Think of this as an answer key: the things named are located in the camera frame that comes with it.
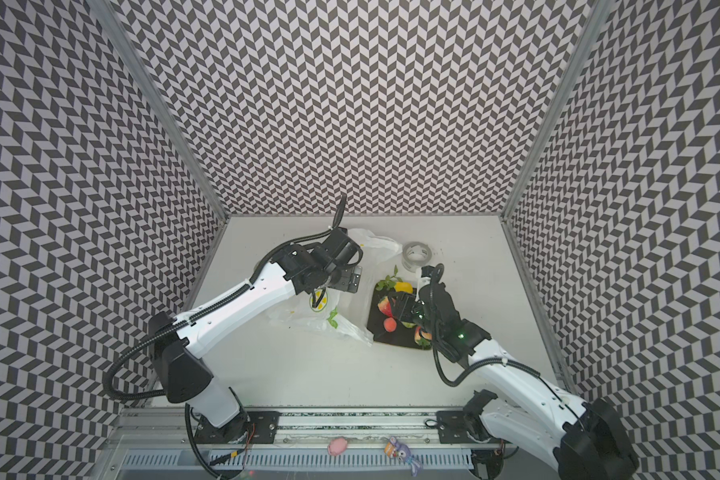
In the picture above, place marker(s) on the red fake strawberry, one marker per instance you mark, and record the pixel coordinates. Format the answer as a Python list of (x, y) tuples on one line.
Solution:
[(422, 338)]

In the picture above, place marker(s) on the black square tray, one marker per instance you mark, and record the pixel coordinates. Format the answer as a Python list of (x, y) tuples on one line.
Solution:
[(401, 337)]

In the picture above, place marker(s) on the red yellow fake apple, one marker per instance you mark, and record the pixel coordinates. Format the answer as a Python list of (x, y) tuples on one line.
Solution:
[(386, 306)]

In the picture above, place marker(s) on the yellow fake pear with leaves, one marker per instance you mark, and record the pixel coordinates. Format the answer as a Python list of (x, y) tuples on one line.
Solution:
[(394, 282)]

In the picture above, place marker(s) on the aluminium corner post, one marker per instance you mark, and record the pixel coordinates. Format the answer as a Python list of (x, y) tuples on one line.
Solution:
[(105, 14), (595, 22)]

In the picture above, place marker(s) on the pink toy on rail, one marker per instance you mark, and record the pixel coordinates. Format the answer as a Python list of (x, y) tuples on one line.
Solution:
[(337, 446)]

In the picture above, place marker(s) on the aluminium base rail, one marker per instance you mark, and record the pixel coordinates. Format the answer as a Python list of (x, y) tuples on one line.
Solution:
[(308, 428)]

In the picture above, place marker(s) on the white lemon-print plastic bag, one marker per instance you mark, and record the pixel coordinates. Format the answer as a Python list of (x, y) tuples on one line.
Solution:
[(341, 315)]

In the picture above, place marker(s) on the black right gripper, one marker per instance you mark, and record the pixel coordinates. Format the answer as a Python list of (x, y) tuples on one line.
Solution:
[(408, 306)]

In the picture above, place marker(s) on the aluminium corner post left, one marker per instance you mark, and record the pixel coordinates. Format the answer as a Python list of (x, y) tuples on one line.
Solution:
[(105, 14)]

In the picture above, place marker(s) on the purple octopus toy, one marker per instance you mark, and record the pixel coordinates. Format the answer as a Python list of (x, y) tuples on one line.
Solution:
[(397, 450)]

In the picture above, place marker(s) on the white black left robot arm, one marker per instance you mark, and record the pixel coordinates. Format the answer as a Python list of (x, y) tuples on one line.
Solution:
[(310, 264)]

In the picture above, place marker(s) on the aluminium corner post right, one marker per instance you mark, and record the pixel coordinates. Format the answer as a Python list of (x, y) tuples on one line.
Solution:
[(595, 22)]

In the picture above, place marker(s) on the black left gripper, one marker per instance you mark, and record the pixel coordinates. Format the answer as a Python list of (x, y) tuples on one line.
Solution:
[(347, 284)]

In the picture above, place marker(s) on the clear packing tape roll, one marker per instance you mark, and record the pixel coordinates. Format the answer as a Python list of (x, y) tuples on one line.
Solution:
[(416, 255)]

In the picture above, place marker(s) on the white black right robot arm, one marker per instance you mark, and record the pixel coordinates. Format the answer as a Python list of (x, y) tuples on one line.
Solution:
[(577, 438)]

